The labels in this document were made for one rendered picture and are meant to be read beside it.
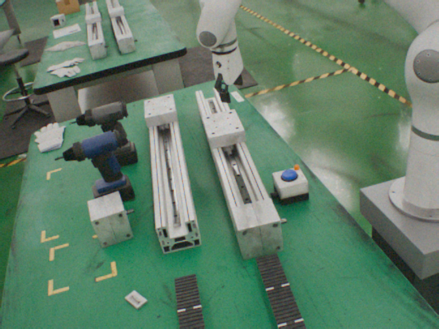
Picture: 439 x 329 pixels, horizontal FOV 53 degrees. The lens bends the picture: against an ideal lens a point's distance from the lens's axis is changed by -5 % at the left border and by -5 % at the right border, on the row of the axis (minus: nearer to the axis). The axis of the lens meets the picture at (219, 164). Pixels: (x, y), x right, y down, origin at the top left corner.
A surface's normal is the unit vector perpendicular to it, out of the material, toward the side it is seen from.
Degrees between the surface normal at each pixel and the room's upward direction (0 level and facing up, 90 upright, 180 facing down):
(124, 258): 0
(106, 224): 90
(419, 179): 86
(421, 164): 86
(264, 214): 0
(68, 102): 90
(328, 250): 0
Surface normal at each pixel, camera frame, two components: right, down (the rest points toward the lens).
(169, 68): 0.25, 0.47
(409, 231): -0.11, -0.86
